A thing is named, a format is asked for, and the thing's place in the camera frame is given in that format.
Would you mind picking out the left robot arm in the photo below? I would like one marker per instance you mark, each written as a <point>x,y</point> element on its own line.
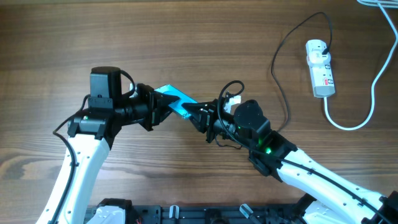
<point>91,133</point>

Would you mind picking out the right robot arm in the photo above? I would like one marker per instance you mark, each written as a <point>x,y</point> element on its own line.
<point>329,198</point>

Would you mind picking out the white power strip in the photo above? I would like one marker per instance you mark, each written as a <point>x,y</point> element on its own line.
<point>320,69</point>

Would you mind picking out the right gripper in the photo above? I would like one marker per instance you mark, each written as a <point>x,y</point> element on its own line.
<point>209,121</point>

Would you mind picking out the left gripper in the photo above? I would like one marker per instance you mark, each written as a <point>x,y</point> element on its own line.
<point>147,106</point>

